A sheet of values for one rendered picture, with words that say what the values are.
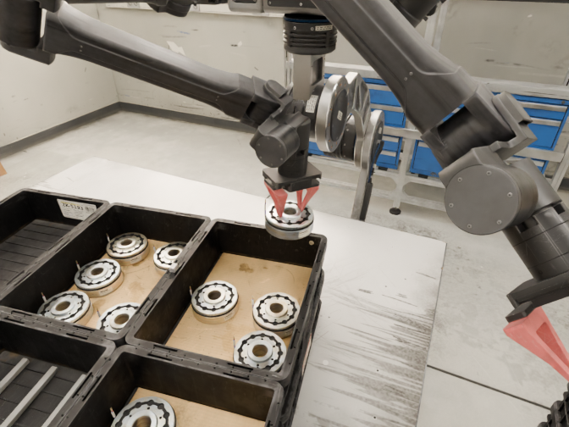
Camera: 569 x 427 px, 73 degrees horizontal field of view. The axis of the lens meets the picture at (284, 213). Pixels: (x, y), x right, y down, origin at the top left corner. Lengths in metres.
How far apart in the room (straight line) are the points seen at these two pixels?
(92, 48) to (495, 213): 0.56
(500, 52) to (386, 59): 2.86
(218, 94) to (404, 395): 0.72
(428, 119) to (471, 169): 0.10
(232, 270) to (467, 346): 1.34
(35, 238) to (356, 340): 0.92
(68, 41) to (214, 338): 0.58
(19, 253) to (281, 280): 0.71
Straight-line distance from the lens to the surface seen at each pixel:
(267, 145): 0.63
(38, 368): 0.93
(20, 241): 1.30
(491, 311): 2.25
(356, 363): 0.97
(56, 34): 0.67
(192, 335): 0.86
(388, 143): 2.59
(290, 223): 0.78
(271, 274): 0.97
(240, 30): 3.77
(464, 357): 2.00
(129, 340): 0.76
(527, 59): 3.29
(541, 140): 2.55
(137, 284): 1.01
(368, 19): 0.42
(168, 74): 0.66
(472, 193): 0.35
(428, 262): 1.28
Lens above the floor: 1.49
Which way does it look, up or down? 34 degrees down
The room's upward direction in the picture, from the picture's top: straight up
